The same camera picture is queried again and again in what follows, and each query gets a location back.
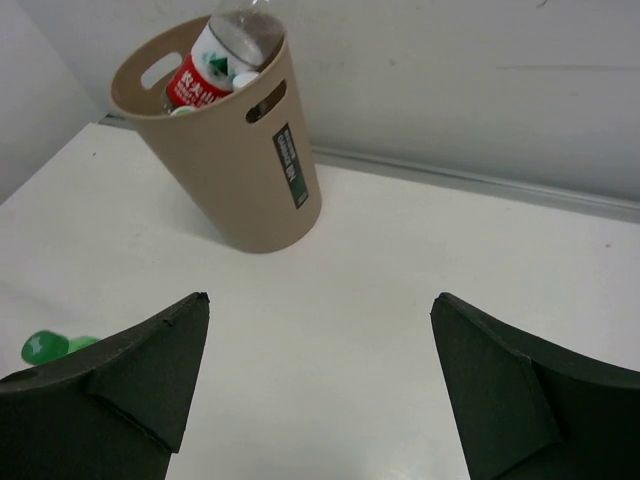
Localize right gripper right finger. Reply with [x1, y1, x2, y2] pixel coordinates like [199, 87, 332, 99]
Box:
[431, 293, 639, 479]

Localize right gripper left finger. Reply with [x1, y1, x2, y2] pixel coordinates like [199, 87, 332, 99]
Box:
[1, 292, 210, 479]

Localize clear bottle green cap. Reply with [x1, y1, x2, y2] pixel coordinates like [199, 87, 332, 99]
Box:
[170, 105, 196, 116]

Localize red label clear bottle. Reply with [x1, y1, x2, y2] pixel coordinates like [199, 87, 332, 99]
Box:
[162, 0, 285, 114]

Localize brown plastic bin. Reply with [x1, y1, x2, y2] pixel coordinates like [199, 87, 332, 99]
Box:
[111, 16, 322, 253]

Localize green plastic bottle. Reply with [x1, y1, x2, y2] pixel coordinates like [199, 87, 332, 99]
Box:
[21, 330, 99, 365]

